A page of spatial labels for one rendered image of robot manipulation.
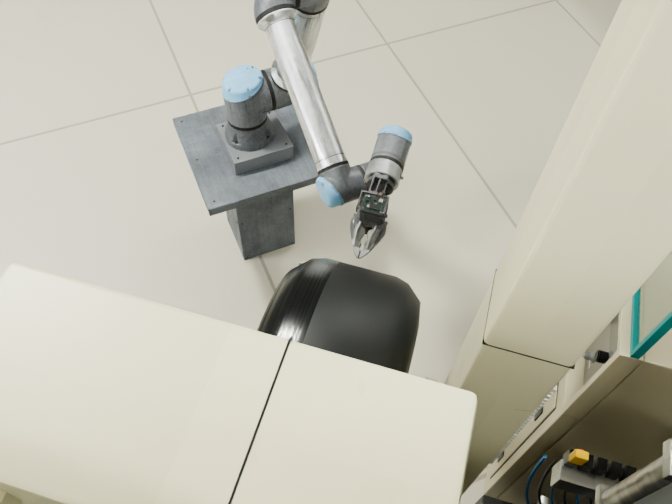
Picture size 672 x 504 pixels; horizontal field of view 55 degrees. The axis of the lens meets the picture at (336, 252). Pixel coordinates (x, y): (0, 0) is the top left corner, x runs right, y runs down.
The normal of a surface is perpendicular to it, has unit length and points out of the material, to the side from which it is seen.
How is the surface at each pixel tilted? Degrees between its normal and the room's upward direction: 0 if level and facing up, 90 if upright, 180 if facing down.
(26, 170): 0
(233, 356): 0
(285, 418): 0
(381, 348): 15
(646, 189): 90
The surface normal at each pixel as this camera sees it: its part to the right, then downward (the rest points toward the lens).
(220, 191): 0.04, -0.55
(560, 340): -0.28, 0.80
